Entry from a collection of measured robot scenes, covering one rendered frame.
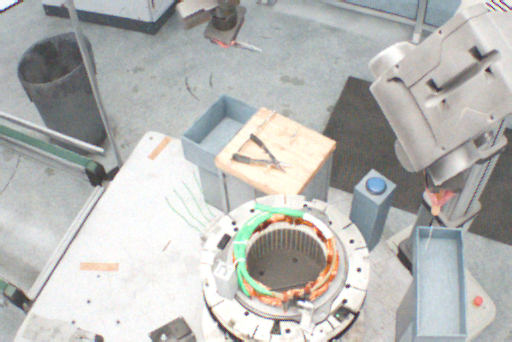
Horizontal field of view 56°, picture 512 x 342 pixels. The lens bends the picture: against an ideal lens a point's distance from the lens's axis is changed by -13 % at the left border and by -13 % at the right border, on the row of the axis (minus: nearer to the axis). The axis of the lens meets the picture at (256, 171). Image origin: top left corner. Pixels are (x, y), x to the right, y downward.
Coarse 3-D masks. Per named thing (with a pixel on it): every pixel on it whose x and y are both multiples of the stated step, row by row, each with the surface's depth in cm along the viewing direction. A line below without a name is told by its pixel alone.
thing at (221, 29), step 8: (240, 8) 116; (232, 16) 110; (240, 16) 115; (208, 24) 115; (216, 24) 112; (224, 24) 111; (232, 24) 113; (208, 32) 114; (216, 32) 114; (224, 32) 114; (232, 32) 114; (224, 40) 113
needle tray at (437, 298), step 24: (432, 240) 109; (456, 240) 108; (432, 264) 105; (456, 264) 105; (408, 288) 113; (432, 288) 102; (456, 288) 101; (408, 312) 109; (432, 312) 99; (456, 312) 98; (408, 336) 112; (432, 336) 92; (456, 336) 91
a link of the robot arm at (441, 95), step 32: (448, 32) 33; (480, 32) 31; (416, 64) 36; (448, 64) 34; (480, 64) 32; (384, 96) 39; (416, 96) 37; (448, 96) 34; (480, 96) 32; (416, 128) 38; (448, 128) 35; (480, 128) 33; (416, 160) 39
